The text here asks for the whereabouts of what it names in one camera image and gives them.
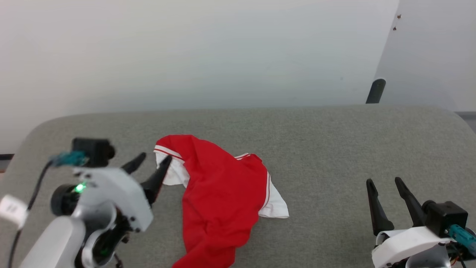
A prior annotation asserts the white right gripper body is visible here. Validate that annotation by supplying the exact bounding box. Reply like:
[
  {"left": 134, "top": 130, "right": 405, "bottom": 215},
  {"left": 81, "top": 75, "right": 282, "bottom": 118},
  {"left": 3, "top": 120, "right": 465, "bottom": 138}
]
[{"left": 372, "top": 226, "right": 453, "bottom": 268}]

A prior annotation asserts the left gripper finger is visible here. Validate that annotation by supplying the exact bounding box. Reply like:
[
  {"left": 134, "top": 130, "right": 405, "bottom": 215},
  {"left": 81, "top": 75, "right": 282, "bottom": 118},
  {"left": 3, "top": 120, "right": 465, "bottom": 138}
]
[
  {"left": 122, "top": 152, "right": 147, "bottom": 175},
  {"left": 140, "top": 156, "right": 173, "bottom": 205}
]

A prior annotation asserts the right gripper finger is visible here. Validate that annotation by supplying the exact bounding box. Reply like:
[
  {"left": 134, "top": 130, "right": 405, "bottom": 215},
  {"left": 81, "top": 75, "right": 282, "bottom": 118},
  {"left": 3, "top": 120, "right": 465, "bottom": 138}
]
[
  {"left": 395, "top": 177, "right": 428, "bottom": 228},
  {"left": 366, "top": 178, "right": 395, "bottom": 236}
]

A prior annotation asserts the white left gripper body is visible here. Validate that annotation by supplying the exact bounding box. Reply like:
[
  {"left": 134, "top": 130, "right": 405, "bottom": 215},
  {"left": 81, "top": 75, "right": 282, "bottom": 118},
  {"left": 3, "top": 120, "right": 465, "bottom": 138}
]
[{"left": 73, "top": 167, "right": 154, "bottom": 233}]

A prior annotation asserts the red and white basketball jersey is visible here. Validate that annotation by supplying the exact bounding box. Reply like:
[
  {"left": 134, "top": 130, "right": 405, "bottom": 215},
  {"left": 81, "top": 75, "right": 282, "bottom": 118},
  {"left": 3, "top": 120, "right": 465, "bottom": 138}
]
[{"left": 153, "top": 134, "right": 290, "bottom": 268}]

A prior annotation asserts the grey fabric sofa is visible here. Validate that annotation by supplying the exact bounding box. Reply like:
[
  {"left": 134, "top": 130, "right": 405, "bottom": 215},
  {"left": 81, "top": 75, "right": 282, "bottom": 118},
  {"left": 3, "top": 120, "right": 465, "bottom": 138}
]
[{"left": 0, "top": 104, "right": 476, "bottom": 268}]

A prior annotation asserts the black pole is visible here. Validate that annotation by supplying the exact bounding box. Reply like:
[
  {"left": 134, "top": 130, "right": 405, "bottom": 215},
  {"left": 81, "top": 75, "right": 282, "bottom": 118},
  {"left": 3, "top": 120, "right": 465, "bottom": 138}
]
[{"left": 366, "top": 79, "right": 386, "bottom": 104}]

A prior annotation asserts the teal right camera connector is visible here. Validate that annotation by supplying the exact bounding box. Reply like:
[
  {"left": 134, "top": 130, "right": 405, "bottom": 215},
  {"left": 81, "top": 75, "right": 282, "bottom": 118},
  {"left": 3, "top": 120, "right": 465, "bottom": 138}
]
[{"left": 448, "top": 225, "right": 476, "bottom": 258}]

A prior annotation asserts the teal camera connector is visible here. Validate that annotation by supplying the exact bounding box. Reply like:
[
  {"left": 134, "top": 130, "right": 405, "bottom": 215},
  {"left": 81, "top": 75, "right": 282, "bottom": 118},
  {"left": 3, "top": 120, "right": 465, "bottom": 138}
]
[
  {"left": 50, "top": 151, "right": 89, "bottom": 167},
  {"left": 448, "top": 225, "right": 476, "bottom": 258}
]

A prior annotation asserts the teal left camera connector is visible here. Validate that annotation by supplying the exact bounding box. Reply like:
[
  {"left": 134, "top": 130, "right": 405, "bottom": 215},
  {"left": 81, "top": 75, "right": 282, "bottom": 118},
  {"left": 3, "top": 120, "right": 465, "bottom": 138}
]
[{"left": 50, "top": 151, "right": 89, "bottom": 167}]

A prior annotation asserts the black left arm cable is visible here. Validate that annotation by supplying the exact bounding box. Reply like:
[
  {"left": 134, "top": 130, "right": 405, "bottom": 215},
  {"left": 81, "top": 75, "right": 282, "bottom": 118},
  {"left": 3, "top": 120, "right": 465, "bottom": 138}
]
[{"left": 7, "top": 160, "right": 54, "bottom": 268}]

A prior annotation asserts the white cable label tag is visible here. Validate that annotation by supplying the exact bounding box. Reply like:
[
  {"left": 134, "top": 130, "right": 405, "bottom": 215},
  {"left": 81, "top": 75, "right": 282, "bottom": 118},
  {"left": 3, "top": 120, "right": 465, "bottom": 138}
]
[{"left": 0, "top": 194, "right": 29, "bottom": 228}]

